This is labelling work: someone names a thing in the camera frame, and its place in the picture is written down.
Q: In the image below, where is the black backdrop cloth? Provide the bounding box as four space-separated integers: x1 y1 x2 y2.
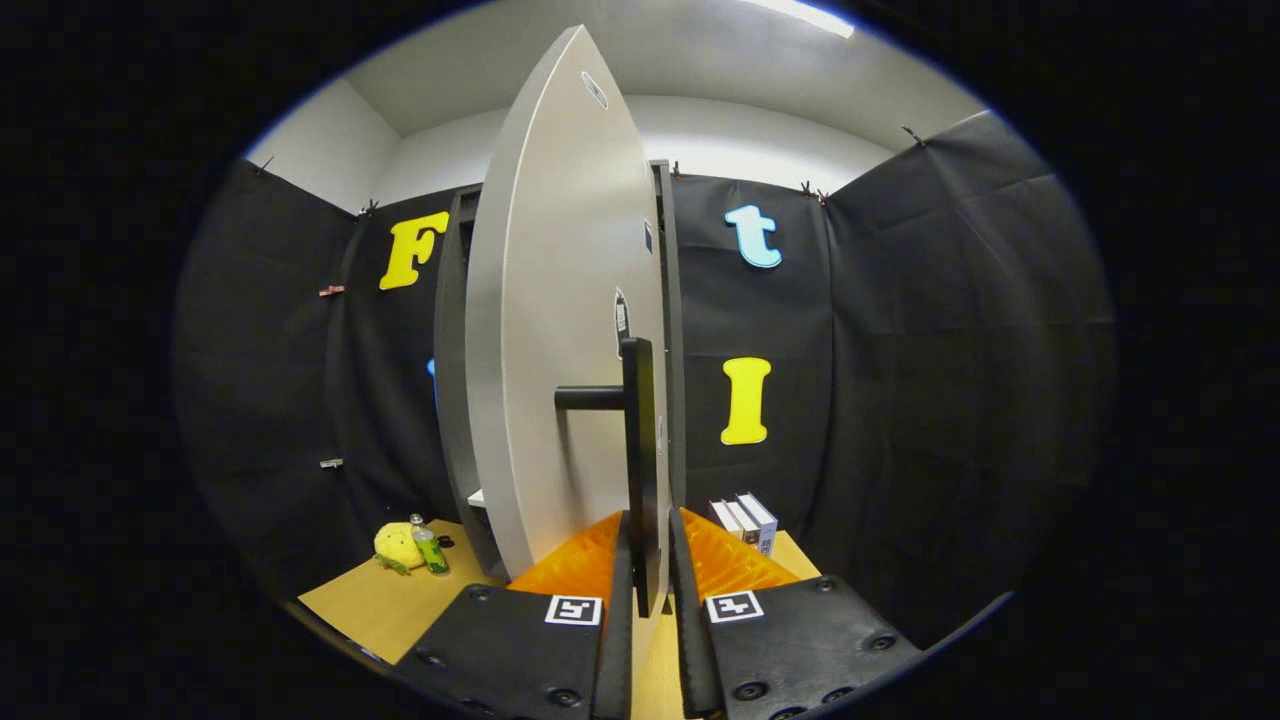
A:
170 110 1116 651

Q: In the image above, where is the green bottle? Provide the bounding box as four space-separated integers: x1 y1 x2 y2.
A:
409 514 451 576

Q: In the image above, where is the yellow plush toy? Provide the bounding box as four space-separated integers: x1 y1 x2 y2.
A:
373 522 426 576

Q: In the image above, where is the grey shoe cabinet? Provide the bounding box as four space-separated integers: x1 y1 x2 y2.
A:
433 160 689 581

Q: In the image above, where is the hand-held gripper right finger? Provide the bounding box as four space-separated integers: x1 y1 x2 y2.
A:
668 507 923 720

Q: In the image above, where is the long ceiling light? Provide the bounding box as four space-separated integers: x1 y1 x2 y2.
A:
740 0 856 39

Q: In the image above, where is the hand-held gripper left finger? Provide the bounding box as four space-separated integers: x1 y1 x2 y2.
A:
395 510 636 720

